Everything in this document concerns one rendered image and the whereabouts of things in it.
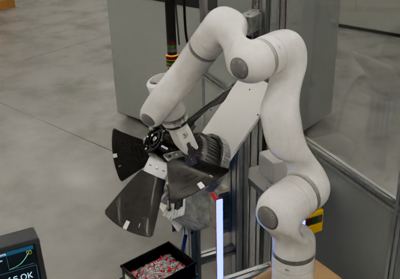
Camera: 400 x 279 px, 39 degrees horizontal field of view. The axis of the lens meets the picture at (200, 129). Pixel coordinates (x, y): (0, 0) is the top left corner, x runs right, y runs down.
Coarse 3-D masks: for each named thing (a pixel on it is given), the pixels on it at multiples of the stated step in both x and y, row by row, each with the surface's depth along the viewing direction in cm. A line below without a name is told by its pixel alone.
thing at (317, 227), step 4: (320, 208) 197; (316, 212) 195; (320, 212) 196; (312, 216) 195; (316, 224) 198; (320, 224) 198; (312, 228) 198; (316, 228) 198; (320, 228) 199; (316, 232) 199
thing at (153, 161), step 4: (148, 160) 218; (152, 160) 218; (156, 160) 218; (160, 160) 218; (148, 164) 218; (152, 164) 218; (156, 164) 218; (160, 164) 218; (164, 164) 218; (144, 168) 217; (148, 168) 217; (152, 168) 217; (160, 168) 217; (164, 168) 217; (148, 172) 217; (152, 172) 217; (156, 172) 217; (160, 172) 217; (164, 172) 217; (160, 176) 217; (164, 176) 217
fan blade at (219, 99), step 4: (232, 84) 209; (228, 88) 209; (224, 92) 205; (228, 92) 201; (220, 96) 203; (224, 96) 199; (216, 100) 202; (220, 100) 199; (224, 100) 196; (208, 104) 206; (212, 104) 200; (216, 104) 198; (204, 108) 204; (208, 108) 200; (196, 112) 209; (200, 112) 203; (204, 112) 217; (192, 116) 207; (196, 116) 213; (200, 116) 218; (188, 120) 208; (192, 120) 215
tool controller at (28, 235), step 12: (0, 240) 156; (12, 240) 155; (24, 240) 154; (36, 240) 154; (0, 252) 151; (12, 252) 152; (24, 252) 153; (36, 252) 155; (0, 264) 151; (12, 264) 152; (24, 264) 154; (36, 264) 155; (0, 276) 152; (12, 276) 153; (24, 276) 154; (36, 276) 156
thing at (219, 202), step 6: (222, 204) 183; (222, 210) 184; (222, 216) 185; (222, 222) 186; (222, 228) 187; (222, 234) 188; (222, 240) 189; (222, 246) 190; (222, 252) 191; (222, 258) 192; (222, 264) 194; (222, 270) 195; (222, 276) 196
